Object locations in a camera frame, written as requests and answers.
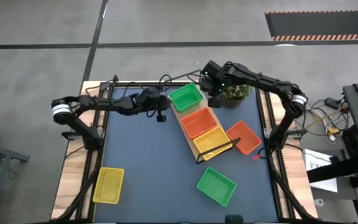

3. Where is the potted green plant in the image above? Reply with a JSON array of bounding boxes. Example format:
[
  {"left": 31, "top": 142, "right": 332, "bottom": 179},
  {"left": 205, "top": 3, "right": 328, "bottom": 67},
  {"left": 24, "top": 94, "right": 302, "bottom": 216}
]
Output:
[{"left": 221, "top": 83, "right": 254, "bottom": 110}]

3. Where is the yellow cable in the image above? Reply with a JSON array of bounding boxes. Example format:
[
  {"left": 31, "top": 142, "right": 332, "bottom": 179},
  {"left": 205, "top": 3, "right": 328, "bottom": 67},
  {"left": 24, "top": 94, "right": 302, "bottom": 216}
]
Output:
[{"left": 305, "top": 108, "right": 351, "bottom": 142}]

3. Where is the black table frame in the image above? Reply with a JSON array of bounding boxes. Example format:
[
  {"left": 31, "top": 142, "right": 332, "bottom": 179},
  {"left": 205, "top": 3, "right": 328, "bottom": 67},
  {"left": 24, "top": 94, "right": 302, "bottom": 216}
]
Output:
[{"left": 42, "top": 80, "right": 323, "bottom": 224}]

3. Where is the green slotted plastic basket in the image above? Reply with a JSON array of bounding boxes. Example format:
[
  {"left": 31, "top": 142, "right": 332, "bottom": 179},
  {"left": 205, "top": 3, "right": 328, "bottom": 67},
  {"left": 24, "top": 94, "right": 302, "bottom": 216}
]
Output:
[
  {"left": 168, "top": 82, "right": 204, "bottom": 113},
  {"left": 196, "top": 166, "right": 237, "bottom": 207}
]

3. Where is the black hazard striped floor mat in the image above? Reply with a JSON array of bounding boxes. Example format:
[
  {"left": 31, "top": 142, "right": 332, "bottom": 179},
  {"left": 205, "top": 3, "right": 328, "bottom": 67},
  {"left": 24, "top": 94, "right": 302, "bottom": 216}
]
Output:
[{"left": 265, "top": 10, "right": 358, "bottom": 42}]

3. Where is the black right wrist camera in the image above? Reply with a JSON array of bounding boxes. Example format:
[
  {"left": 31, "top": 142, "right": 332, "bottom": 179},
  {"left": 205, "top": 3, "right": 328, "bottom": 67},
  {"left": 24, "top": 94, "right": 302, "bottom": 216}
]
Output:
[{"left": 208, "top": 96, "right": 223, "bottom": 109}]

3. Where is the black power adapter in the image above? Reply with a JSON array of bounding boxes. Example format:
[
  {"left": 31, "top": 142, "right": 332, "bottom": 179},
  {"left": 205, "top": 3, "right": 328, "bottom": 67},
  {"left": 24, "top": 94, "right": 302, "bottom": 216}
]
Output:
[{"left": 325, "top": 96, "right": 342, "bottom": 110}]

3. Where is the black bag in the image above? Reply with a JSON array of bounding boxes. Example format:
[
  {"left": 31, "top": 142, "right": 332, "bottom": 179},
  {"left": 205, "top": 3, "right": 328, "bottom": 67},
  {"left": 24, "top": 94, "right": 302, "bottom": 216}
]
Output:
[{"left": 341, "top": 124, "right": 358, "bottom": 149}]

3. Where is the orange slotted plastic basket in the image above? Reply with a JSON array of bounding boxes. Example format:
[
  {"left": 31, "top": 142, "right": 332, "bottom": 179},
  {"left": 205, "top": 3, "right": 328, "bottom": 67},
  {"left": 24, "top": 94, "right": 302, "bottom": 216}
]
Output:
[
  {"left": 180, "top": 106, "right": 219, "bottom": 140},
  {"left": 225, "top": 119, "right": 263, "bottom": 156}
]

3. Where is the yellow slotted plastic basket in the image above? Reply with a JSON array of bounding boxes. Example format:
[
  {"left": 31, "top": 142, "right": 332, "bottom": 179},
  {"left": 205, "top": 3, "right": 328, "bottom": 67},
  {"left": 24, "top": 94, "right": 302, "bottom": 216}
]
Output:
[
  {"left": 92, "top": 166, "right": 125, "bottom": 205},
  {"left": 193, "top": 125, "right": 233, "bottom": 162}
]

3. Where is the white paper sheet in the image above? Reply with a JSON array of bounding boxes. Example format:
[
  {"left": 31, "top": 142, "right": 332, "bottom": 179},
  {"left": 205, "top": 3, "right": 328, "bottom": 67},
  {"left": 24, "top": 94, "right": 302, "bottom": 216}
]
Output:
[{"left": 302, "top": 148, "right": 339, "bottom": 194}]

